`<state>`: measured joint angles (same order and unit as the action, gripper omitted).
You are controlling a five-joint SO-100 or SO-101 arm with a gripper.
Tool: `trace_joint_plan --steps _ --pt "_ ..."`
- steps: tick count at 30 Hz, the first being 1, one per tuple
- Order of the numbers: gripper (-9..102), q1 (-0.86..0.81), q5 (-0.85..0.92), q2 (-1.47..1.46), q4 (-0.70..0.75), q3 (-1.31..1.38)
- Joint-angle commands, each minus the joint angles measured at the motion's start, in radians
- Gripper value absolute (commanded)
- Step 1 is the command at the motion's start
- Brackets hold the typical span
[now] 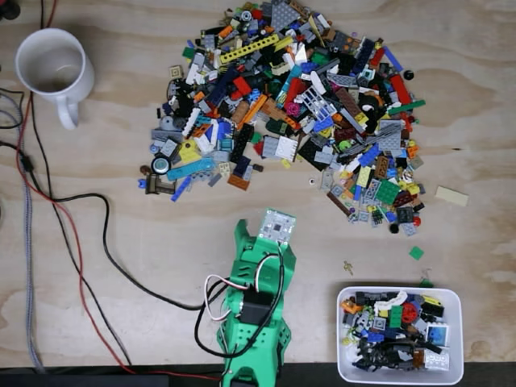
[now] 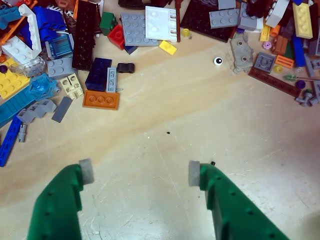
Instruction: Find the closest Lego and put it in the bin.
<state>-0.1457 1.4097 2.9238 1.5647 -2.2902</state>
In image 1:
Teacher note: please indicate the white ceramic mug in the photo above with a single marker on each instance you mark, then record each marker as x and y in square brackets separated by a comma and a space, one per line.
[54, 64]

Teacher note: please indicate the long black Lego plate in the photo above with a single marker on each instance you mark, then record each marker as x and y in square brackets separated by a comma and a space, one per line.
[242, 143]

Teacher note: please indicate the white Lego tile blue print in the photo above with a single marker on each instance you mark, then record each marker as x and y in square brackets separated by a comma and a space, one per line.
[437, 334]

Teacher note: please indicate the red round Lego stud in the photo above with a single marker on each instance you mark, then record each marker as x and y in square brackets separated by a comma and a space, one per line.
[416, 220]

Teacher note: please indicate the dark green Lego piece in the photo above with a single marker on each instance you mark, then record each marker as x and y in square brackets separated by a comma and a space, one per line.
[276, 126]

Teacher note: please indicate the camera circuit board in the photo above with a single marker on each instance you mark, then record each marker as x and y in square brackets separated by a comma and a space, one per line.
[277, 226]

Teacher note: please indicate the black Lego wheel teal hub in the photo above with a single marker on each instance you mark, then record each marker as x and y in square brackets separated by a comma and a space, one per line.
[160, 164]

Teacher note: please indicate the dark flat rectangular object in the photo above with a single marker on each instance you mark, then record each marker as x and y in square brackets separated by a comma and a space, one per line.
[80, 381]

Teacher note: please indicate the long green Lego plate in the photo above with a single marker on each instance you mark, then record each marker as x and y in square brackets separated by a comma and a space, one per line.
[407, 106]

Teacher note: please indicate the black square Lego plate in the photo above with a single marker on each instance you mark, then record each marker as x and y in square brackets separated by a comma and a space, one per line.
[312, 153]

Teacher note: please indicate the white plastic bin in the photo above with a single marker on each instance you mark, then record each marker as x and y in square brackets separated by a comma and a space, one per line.
[455, 322]

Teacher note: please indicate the long light blue Lego piece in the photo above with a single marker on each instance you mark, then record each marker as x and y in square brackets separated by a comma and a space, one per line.
[189, 169]

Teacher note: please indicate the dark blue Lego brick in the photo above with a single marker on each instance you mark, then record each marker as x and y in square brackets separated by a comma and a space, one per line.
[243, 167]
[367, 50]

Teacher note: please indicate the large grey Lego wedge plate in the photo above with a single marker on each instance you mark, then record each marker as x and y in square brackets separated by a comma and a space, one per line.
[284, 14]

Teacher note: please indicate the black and white Lego piece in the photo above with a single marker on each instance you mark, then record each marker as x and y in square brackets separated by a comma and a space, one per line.
[373, 106]

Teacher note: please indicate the long brown Lego plate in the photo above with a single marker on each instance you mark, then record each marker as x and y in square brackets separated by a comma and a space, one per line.
[338, 203]
[348, 104]

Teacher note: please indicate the yellow Lego plate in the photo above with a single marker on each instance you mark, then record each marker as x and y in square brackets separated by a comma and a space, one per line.
[364, 176]

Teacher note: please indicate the white ridged Lego piece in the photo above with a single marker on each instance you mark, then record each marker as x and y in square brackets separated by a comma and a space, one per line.
[190, 121]

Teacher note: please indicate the white Lego arch piece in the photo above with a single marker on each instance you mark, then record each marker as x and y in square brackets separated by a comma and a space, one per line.
[393, 300]

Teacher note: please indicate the teal Lego box piece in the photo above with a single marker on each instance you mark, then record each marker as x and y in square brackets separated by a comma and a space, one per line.
[227, 144]

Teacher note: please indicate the white Lego plate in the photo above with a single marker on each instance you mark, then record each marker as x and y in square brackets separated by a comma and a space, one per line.
[437, 360]
[287, 147]

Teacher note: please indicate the grey Lego tile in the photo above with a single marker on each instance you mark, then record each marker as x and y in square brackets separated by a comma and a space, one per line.
[379, 322]

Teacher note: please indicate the dark red Lego plate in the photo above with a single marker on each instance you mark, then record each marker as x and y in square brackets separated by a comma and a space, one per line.
[404, 197]

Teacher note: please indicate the black round Lego piece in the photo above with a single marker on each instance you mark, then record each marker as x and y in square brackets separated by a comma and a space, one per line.
[409, 74]

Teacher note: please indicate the yellow Lego technic beam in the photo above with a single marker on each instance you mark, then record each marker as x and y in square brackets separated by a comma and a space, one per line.
[250, 48]

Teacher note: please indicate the long blue Lego plate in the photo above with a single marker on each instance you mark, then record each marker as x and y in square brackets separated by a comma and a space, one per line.
[393, 58]

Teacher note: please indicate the small tan Lego tile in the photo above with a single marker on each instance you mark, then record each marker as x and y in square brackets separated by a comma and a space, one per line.
[224, 167]

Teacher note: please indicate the dark round object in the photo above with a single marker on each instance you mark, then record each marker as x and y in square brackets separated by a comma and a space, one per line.
[6, 9]

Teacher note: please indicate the black Lego brick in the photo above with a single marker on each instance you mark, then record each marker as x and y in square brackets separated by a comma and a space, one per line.
[431, 310]
[405, 213]

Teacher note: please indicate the thin blue Lego plate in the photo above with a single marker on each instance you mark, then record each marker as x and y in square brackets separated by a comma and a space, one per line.
[182, 188]

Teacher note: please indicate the small green square Lego plate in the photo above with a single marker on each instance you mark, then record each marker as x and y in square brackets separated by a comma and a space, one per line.
[416, 253]

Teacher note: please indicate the orange Lego brick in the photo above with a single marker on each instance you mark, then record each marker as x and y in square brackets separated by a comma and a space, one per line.
[238, 182]
[412, 151]

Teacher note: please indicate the green Lego brick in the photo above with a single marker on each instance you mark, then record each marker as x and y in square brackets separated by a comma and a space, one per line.
[188, 51]
[396, 316]

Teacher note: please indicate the long red Lego brick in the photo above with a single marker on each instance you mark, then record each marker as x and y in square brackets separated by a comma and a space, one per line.
[400, 88]

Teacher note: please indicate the yellow Lego slope piece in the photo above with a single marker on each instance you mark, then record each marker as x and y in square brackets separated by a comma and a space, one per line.
[187, 151]

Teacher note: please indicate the red Lego wheel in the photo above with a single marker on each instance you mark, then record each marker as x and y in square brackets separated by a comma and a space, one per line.
[410, 313]

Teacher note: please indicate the orange Lego piece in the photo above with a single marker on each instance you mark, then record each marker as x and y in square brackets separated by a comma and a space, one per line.
[350, 308]

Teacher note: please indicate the white Lego lattice window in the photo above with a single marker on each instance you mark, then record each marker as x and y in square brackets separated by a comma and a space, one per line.
[315, 100]

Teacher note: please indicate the tan Lego plate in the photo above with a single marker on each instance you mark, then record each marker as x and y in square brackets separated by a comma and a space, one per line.
[451, 196]

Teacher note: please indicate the black round Lego stud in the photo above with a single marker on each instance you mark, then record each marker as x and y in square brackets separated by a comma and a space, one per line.
[393, 228]

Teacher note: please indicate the yellow and black Lego piece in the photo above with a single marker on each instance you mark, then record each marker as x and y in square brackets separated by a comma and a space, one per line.
[431, 300]

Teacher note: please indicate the orange Lego technic beam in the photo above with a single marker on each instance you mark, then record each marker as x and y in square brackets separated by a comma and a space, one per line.
[252, 111]

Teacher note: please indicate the grey Lego dome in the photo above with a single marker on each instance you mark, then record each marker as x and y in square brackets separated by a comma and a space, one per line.
[167, 122]

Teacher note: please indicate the magenta Lego flower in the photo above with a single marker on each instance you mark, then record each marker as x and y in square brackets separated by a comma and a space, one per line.
[294, 108]

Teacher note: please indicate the long navy Lego piece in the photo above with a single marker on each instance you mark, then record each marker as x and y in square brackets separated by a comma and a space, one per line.
[221, 84]

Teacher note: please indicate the tan printed Lego tile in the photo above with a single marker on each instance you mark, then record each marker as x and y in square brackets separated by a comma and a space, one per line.
[176, 72]

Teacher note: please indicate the green Lego plant piece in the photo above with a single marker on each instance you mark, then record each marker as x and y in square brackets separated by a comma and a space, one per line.
[425, 283]

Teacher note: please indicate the large green Lego plate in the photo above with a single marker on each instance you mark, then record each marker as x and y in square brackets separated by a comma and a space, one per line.
[388, 191]

